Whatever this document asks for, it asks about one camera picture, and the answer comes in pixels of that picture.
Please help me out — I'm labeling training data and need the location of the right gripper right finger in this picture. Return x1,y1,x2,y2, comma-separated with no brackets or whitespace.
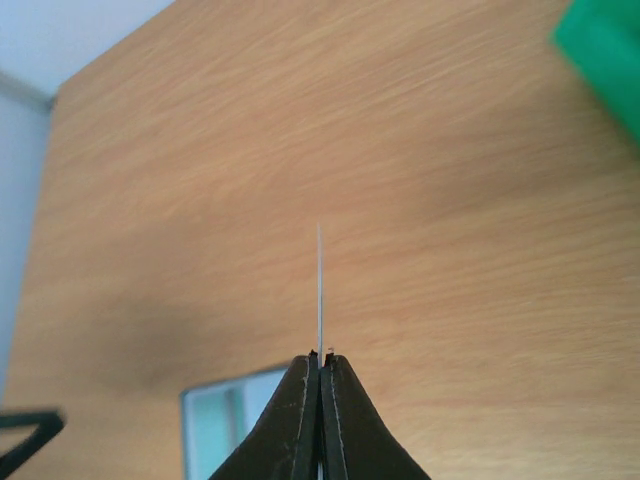
320,354,429,479

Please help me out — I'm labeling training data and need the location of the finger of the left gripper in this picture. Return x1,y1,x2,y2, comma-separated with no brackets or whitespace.
0,406,68,466

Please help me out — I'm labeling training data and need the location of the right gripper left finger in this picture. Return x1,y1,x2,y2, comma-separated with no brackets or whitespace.
211,351,319,479

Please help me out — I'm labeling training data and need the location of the blue card holder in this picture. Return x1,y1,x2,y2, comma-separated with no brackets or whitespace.
180,364,288,479

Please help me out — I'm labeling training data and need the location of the white striped card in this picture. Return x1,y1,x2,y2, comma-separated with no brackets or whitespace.
316,223,324,367

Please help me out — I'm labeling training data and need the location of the green bin far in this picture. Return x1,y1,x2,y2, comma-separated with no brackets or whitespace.
553,0,639,140

